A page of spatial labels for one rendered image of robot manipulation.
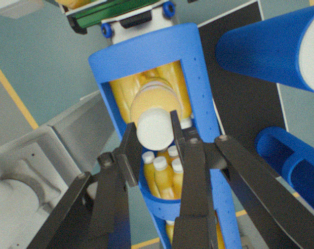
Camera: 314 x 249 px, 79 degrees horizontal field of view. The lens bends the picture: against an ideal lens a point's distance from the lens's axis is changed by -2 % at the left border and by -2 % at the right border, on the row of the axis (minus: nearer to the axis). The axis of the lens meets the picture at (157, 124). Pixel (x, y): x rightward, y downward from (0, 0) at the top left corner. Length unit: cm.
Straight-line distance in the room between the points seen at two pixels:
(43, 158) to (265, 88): 153
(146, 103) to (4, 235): 55
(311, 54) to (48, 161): 88
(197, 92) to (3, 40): 178
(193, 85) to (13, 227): 59
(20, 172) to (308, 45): 97
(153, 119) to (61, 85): 166
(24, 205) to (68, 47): 131
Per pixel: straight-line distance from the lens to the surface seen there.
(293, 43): 75
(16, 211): 69
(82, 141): 94
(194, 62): 44
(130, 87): 49
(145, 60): 39
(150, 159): 64
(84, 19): 78
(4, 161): 83
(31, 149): 75
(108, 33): 67
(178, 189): 57
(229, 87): 160
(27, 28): 192
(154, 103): 22
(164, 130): 19
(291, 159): 148
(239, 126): 172
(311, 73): 75
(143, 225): 244
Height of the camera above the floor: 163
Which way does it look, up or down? 70 degrees down
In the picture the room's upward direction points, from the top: 180 degrees counter-clockwise
